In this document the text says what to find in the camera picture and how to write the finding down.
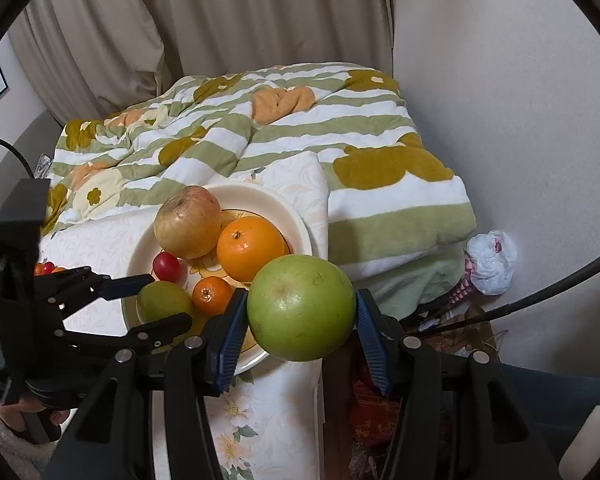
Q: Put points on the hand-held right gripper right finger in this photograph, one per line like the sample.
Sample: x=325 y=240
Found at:
x=375 y=345

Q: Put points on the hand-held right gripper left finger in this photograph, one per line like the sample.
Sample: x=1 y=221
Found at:
x=230 y=345

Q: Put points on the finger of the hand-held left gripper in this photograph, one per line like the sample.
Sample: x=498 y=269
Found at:
x=125 y=286
x=155 y=332

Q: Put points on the small green apple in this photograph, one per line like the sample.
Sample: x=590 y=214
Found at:
x=162 y=300

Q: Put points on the red plum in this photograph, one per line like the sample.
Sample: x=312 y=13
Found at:
x=166 y=266

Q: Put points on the small tangerine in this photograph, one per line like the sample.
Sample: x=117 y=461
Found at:
x=211 y=294

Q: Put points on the large green apple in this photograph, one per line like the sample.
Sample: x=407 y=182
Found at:
x=300 y=310

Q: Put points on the yellow red apple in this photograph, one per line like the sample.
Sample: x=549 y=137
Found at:
x=187 y=220

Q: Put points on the large orange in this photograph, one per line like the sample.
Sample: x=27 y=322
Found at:
x=250 y=247

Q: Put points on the cream cartoon print plate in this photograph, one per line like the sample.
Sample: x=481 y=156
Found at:
x=265 y=200

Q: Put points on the person's left forearm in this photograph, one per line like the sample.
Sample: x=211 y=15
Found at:
x=10 y=455

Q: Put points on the person's left hand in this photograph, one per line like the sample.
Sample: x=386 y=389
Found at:
x=55 y=417

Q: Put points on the small red orange tomato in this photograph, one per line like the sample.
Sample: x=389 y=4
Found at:
x=45 y=268

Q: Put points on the red printed bag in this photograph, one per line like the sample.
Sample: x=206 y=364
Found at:
x=375 y=410

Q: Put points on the light green cloth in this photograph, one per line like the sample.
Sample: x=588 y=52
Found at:
x=410 y=285

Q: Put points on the white floral tablecloth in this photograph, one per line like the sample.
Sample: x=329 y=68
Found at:
x=280 y=410

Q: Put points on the brown paper bag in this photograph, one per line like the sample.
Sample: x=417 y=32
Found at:
x=465 y=335

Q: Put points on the purple patterned cloth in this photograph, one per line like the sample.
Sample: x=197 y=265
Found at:
x=462 y=290

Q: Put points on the white plastic bag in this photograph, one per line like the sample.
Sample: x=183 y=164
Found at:
x=492 y=260

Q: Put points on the green striped floral blanket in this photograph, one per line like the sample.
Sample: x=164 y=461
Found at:
x=380 y=200

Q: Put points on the person's leg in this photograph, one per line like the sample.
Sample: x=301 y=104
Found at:
x=555 y=400

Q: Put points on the beige curtain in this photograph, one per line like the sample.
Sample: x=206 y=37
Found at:
x=230 y=15

